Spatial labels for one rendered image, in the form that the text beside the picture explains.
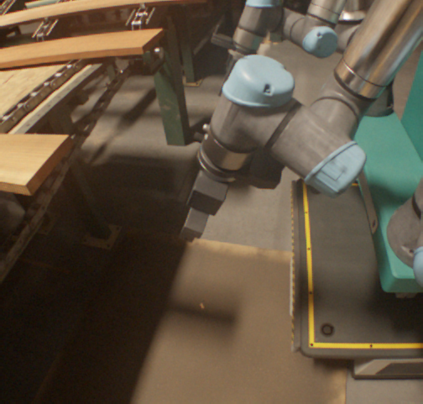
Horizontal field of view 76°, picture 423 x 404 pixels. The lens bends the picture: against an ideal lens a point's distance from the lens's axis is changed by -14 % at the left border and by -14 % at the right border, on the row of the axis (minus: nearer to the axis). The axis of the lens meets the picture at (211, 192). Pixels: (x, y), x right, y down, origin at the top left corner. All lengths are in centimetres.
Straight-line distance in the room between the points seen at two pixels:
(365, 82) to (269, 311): 101
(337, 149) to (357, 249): 76
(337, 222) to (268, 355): 55
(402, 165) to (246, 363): 84
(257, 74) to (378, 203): 41
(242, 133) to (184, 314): 100
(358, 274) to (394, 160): 41
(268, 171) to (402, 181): 38
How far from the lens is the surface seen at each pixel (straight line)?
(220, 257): 140
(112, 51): 112
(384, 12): 41
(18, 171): 62
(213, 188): 45
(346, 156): 36
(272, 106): 35
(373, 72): 43
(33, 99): 101
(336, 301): 97
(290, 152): 36
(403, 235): 58
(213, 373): 120
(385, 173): 75
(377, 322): 98
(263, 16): 83
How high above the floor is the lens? 118
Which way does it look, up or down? 45 degrees down
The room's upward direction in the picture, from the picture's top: 7 degrees counter-clockwise
